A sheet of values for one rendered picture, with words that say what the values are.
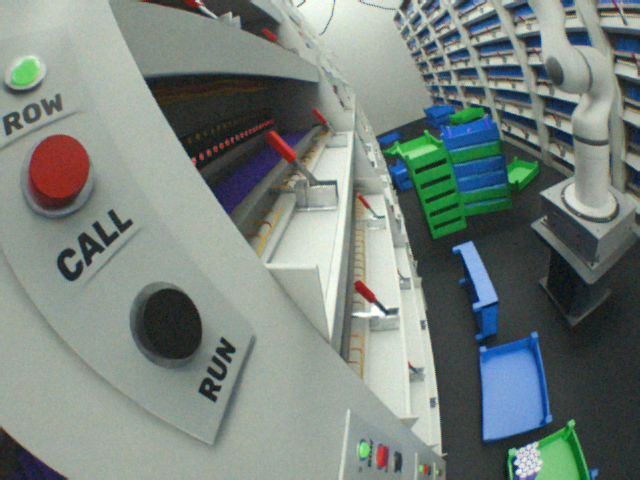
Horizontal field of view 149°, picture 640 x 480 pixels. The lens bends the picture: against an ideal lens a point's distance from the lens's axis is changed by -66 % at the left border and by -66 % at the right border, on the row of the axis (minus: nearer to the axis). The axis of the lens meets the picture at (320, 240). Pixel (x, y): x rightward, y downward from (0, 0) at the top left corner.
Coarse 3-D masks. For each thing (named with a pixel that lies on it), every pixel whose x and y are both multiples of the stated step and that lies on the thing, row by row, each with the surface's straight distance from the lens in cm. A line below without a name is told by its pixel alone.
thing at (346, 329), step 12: (360, 204) 65; (360, 216) 60; (360, 240) 51; (360, 252) 48; (348, 264) 43; (348, 276) 41; (348, 288) 39; (348, 300) 37; (348, 312) 36; (348, 324) 34; (348, 336) 33; (348, 348) 33; (360, 372) 32
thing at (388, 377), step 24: (360, 192) 71; (384, 240) 53; (360, 264) 47; (384, 264) 47; (384, 288) 42; (360, 312) 39; (360, 336) 36; (384, 336) 36; (360, 360) 34; (384, 360) 34; (384, 384) 32; (408, 384) 33; (408, 408) 31
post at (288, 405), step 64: (0, 0) 12; (64, 0) 12; (128, 64) 10; (128, 128) 8; (192, 192) 8; (0, 256) 6; (192, 256) 7; (256, 256) 10; (0, 320) 6; (256, 320) 9; (0, 384) 6; (64, 384) 6; (256, 384) 8; (320, 384) 12; (64, 448) 6; (128, 448) 6; (192, 448) 7; (256, 448) 8; (320, 448) 12
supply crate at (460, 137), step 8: (480, 120) 149; (488, 120) 149; (456, 128) 149; (464, 128) 150; (472, 128) 150; (480, 128) 151; (496, 128) 131; (440, 136) 130; (448, 136) 151; (456, 136) 130; (464, 136) 130; (472, 136) 131; (480, 136) 131; (488, 136) 132; (496, 136) 132; (448, 144) 131; (456, 144) 132; (464, 144) 132
